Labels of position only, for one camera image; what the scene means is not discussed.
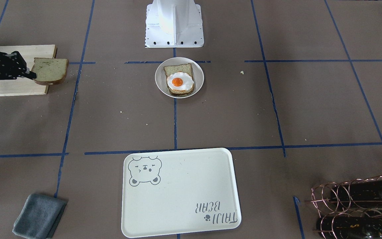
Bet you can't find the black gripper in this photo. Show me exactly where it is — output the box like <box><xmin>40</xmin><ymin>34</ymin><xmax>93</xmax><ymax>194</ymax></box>
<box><xmin>0</xmin><ymin>51</ymin><xmax>37</xmax><ymax>80</ymax></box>

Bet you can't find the grey folded cloth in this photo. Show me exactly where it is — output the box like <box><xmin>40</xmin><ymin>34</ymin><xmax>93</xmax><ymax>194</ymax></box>
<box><xmin>12</xmin><ymin>194</ymin><xmax>67</xmax><ymax>239</ymax></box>

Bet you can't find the bread slice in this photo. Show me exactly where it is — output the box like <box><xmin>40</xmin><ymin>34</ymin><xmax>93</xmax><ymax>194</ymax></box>
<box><xmin>31</xmin><ymin>58</ymin><xmax>69</xmax><ymax>86</ymax></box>
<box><xmin>163</xmin><ymin>63</ymin><xmax>195</xmax><ymax>96</ymax></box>

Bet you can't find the white round plate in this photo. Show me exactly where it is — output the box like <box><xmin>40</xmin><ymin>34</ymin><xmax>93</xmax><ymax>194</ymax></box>
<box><xmin>154</xmin><ymin>57</ymin><xmax>205</xmax><ymax>99</ymax></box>

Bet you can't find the cream bear tray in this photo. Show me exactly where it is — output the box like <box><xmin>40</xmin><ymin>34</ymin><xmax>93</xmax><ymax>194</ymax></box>
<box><xmin>121</xmin><ymin>148</ymin><xmax>242</xmax><ymax>238</ymax></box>

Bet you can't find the dark wine bottle lower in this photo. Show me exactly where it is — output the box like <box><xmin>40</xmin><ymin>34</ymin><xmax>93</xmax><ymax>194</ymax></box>
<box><xmin>316</xmin><ymin>215</ymin><xmax>382</xmax><ymax>239</ymax></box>

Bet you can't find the dark wine bottle upper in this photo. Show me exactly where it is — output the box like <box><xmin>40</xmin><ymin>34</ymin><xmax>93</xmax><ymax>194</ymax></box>
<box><xmin>330</xmin><ymin>180</ymin><xmax>382</xmax><ymax>209</ymax></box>

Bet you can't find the fried egg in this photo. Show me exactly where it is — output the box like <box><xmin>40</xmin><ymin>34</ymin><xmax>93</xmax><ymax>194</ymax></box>
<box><xmin>166</xmin><ymin>72</ymin><xmax>194</xmax><ymax>91</ymax></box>

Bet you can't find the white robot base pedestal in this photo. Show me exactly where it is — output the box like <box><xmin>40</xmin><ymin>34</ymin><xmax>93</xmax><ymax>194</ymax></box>
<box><xmin>145</xmin><ymin>0</ymin><xmax>205</xmax><ymax>48</ymax></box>

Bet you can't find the dark wine bottle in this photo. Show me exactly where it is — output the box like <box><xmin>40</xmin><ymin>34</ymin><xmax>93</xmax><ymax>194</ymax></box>
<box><xmin>330</xmin><ymin>180</ymin><xmax>382</xmax><ymax>209</ymax></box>
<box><xmin>316</xmin><ymin>215</ymin><xmax>382</xmax><ymax>239</ymax></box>

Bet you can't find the copper wire bottle rack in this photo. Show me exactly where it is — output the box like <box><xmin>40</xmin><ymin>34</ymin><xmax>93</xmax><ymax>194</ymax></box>
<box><xmin>310</xmin><ymin>175</ymin><xmax>382</xmax><ymax>239</ymax></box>

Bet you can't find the wooden cutting board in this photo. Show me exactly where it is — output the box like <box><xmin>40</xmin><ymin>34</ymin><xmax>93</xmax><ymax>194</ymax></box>
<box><xmin>0</xmin><ymin>45</ymin><xmax>57</xmax><ymax>97</ymax></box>

